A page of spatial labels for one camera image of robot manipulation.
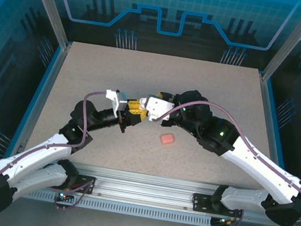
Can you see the pink earbud charging case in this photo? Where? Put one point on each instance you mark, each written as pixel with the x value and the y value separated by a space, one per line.
pixel 167 138

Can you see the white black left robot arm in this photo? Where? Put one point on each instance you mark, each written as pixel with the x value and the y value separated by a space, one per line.
pixel 35 155

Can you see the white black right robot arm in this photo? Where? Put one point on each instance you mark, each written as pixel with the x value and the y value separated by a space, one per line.
pixel 262 168

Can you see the blue table edge trim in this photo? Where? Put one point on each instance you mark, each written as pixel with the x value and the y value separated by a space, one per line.
pixel 40 87
pixel 276 124

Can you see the small LED circuit board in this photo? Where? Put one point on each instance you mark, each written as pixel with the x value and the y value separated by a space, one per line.
pixel 64 196
pixel 223 221

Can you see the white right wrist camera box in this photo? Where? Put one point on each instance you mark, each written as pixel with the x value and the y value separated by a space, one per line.
pixel 158 107

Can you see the white grey left wrist camera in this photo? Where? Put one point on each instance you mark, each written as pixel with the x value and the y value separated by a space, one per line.
pixel 119 102

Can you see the aluminium table side rail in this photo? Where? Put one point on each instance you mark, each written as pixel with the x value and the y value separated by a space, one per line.
pixel 48 88
pixel 270 123

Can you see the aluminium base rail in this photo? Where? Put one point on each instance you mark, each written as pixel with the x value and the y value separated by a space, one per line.
pixel 141 189

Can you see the aluminium frame post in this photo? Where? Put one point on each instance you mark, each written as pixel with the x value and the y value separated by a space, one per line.
pixel 47 5
pixel 290 40

